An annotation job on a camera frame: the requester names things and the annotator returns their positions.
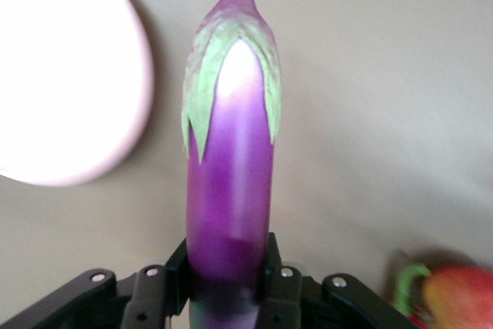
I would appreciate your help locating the red apple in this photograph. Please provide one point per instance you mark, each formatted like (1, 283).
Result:
(462, 298)

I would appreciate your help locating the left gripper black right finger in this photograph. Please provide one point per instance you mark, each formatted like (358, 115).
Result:
(289, 298)

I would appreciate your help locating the purple eggplant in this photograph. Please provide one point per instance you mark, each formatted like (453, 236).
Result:
(231, 171)

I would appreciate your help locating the pink round plate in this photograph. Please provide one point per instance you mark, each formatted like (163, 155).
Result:
(58, 74)

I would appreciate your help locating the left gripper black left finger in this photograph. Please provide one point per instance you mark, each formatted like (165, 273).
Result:
(146, 294)

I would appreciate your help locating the brown tablecloth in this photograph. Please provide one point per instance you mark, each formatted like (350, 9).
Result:
(366, 113)

